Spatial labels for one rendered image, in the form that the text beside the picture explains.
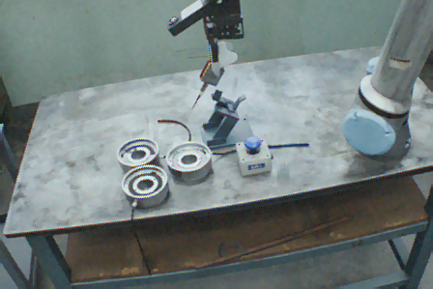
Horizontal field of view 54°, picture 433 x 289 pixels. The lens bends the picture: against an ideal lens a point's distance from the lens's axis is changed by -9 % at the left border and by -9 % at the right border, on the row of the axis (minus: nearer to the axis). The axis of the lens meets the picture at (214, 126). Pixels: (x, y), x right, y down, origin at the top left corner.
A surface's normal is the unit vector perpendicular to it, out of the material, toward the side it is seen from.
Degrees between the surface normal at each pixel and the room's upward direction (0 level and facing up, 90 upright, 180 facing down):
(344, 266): 0
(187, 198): 0
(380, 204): 0
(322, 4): 90
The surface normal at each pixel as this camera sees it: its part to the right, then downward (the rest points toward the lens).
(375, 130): -0.54, 0.64
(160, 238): -0.10, -0.79
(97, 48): 0.13, 0.59
